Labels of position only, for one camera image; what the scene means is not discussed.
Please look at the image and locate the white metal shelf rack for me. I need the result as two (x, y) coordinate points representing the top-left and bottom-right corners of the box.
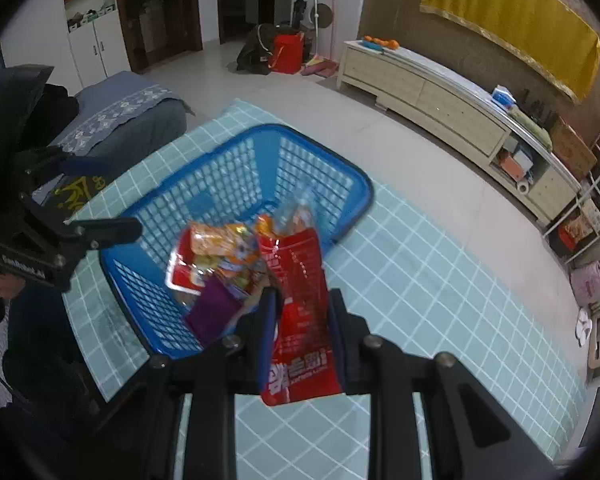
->
(543, 145), (600, 266)

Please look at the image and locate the yellow cloth cover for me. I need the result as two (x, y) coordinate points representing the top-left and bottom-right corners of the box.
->
(419, 0), (600, 103)

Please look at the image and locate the white cupboard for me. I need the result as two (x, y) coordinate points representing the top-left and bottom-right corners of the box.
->
(64, 0), (131, 88)

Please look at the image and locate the orange snack bag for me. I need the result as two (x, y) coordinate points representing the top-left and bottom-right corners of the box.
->
(189, 222), (259, 266)

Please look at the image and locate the red bowl noodle packet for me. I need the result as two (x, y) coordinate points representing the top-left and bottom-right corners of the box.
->
(166, 226), (218, 296)

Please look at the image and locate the pink bag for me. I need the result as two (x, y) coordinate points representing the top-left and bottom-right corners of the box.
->
(569, 261), (600, 308)

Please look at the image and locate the blue tissue box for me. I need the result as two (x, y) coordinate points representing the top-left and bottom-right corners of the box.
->
(491, 84), (516, 110)

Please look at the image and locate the grey sofa with lace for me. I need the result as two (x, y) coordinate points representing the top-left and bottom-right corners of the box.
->
(32, 70), (194, 206)

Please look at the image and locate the dark green bag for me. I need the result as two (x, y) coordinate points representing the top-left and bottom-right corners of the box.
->
(236, 24), (278, 75)

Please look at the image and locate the blue plastic basket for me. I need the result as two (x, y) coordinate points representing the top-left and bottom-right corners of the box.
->
(99, 124), (374, 360)

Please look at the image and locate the red snack pouch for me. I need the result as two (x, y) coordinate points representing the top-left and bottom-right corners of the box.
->
(258, 228), (341, 406)

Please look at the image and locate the purple yellow snack packet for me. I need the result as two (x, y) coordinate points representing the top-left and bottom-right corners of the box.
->
(184, 274), (247, 348)

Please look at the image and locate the plate of oranges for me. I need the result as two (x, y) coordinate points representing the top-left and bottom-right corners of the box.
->
(361, 36), (400, 51)

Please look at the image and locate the brown cardboard box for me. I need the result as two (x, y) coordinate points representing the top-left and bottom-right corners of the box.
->
(550, 117), (597, 181)

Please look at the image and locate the teal checked tablecloth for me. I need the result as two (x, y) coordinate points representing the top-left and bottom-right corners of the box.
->
(64, 100), (584, 479)

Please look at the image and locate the red bag on floor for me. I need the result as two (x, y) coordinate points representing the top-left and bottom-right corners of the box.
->
(268, 32), (304, 75)

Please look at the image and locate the cream TV cabinet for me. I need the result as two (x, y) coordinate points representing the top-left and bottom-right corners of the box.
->
(337, 40), (581, 228)

